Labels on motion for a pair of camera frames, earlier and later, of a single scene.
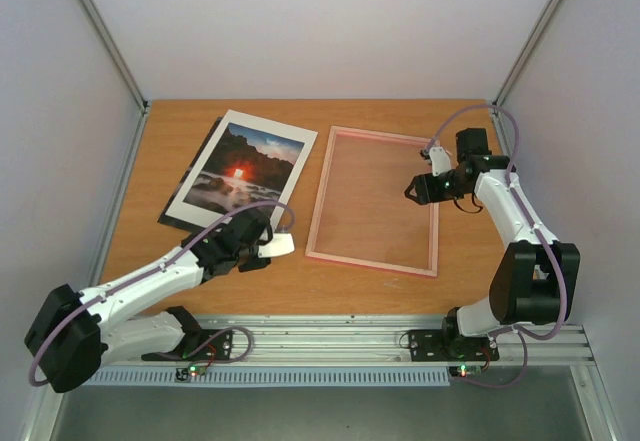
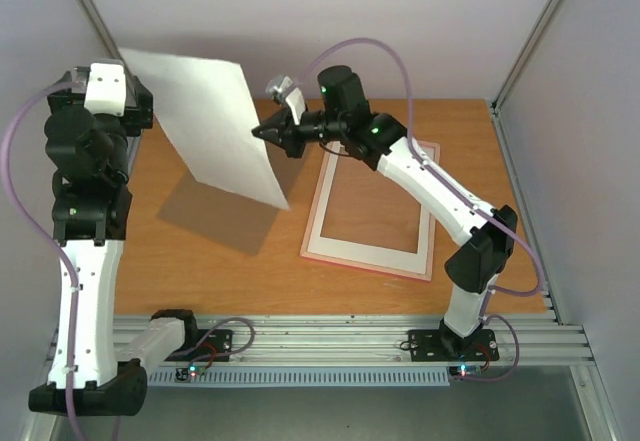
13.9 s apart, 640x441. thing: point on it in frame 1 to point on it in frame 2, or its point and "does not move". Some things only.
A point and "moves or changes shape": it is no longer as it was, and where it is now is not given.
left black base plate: x=201 y=344 does not move
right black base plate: x=428 y=345 does not move
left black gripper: x=260 y=266 to x=143 y=115
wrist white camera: x=281 y=244 to x=106 y=91
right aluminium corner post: x=532 y=40 does not move
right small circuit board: x=465 y=371 does not move
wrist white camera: x=440 y=160 to x=296 y=103
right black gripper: x=426 y=189 to x=291 y=135
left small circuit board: x=193 y=370 does not move
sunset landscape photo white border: x=248 y=160 moves or changes shape
